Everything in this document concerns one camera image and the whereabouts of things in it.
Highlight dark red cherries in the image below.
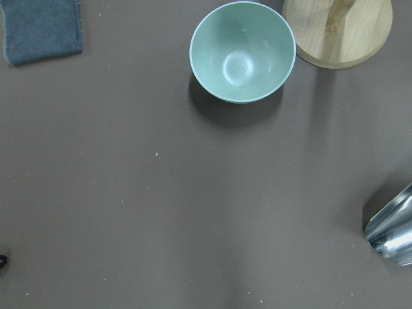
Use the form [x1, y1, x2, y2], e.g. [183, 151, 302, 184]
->
[0, 245, 11, 270]

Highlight mint green bowl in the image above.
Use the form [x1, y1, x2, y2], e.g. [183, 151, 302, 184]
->
[189, 1, 297, 104]

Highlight wooden glass holder stand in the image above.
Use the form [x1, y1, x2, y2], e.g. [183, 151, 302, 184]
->
[282, 0, 393, 70]

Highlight grey folded cloth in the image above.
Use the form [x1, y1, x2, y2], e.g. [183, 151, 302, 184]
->
[1, 1, 83, 66]

